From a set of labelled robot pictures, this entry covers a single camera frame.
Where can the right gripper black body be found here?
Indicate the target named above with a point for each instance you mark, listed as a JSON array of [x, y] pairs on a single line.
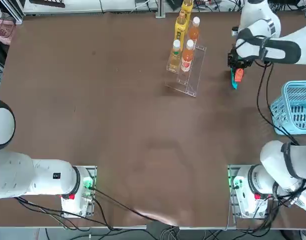
[[238, 62]]

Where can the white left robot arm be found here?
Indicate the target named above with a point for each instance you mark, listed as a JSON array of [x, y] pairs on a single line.
[[43, 180]]

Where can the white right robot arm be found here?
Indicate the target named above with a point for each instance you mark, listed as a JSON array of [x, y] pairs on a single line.
[[257, 12]]

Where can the clear acrylic stepped shelf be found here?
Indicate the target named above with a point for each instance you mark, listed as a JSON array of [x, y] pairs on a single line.
[[192, 82]]

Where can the light blue plastic basket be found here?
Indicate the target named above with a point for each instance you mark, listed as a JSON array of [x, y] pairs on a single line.
[[282, 122]]

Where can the pink plastic basket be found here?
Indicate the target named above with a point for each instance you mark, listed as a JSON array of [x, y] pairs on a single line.
[[4, 31]]

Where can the reddish drink bottle white cap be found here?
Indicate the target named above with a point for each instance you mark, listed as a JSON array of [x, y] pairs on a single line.
[[187, 58]]

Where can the orange drink bottle white cap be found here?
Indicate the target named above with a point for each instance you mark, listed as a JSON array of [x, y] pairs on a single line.
[[194, 31]]

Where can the pale yellow bottle white cap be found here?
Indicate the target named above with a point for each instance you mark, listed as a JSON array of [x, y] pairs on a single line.
[[175, 56]]

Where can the yellow drink bottle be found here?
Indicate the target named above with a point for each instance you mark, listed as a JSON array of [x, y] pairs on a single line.
[[180, 28], [187, 6]]

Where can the dark power adapter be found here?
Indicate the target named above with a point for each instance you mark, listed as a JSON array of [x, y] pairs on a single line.
[[174, 3]]

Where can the black slotted rack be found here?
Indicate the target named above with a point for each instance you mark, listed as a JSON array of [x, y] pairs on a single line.
[[50, 3]]

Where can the aluminium frame post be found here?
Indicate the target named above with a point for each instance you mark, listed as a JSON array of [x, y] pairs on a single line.
[[160, 10]]

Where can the aluminium arm base plate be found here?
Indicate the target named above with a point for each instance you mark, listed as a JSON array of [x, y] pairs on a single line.
[[92, 171], [231, 172]]

